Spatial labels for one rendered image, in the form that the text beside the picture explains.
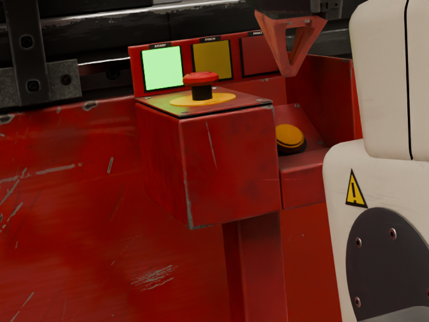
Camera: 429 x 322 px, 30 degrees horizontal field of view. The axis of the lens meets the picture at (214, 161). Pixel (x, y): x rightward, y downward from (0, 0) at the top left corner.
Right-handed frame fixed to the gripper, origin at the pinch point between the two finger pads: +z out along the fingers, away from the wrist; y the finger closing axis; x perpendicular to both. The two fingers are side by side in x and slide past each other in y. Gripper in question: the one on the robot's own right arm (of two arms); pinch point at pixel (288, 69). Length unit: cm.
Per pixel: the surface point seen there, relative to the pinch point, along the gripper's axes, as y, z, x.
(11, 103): 22.3, 8.1, 26.9
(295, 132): 0.1, 7.8, -1.3
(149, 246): 16.6, 29.5, 11.6
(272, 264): -4.9, 21.4, 3.7
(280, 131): 0.6, 7.6, 0.4
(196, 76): 1.0, -0.3, 10.5
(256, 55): 10.2, 1.8, -1.0
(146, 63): 10.6, 1.0, 12.8
